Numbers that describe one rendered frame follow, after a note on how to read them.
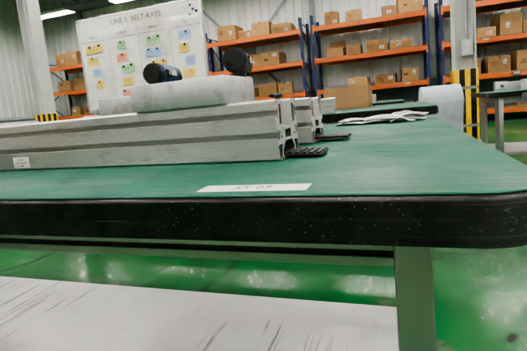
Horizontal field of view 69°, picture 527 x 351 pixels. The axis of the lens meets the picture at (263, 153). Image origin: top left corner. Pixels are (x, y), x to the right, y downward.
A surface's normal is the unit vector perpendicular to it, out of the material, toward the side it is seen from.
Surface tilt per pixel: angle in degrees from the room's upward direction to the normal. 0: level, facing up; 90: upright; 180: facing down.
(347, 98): 89
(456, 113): 103
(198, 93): 90
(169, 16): 90
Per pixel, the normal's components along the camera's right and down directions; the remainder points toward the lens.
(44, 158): -0.36, 0.15
